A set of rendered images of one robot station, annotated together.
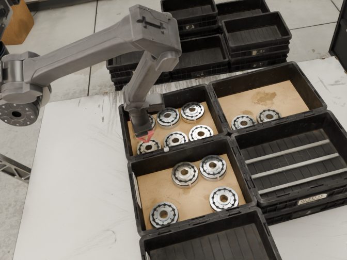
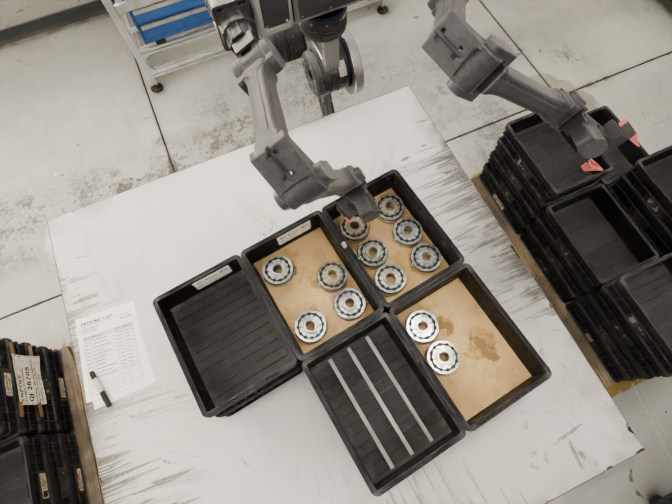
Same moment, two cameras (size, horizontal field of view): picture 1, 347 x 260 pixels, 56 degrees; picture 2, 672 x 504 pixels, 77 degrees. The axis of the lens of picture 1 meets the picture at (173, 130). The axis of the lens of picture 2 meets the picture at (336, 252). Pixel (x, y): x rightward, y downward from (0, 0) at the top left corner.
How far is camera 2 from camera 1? 0.68 m
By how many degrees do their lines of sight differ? 35
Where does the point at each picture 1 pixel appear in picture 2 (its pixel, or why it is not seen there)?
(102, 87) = not seen: hidden behind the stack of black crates
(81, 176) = not seen: hidden behind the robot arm
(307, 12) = not seen: outside the picture
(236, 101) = (464, 308)
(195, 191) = (318, 293)
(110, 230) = (271, 225)
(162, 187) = (313, 257)
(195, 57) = (601, 234)
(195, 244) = (259, 310)
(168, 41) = (279, 188)
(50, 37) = (583, 20)
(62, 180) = (313, 155)
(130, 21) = (270, 139)
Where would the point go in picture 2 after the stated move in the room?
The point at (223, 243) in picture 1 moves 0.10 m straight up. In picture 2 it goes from (266, 337) to (260, 331)
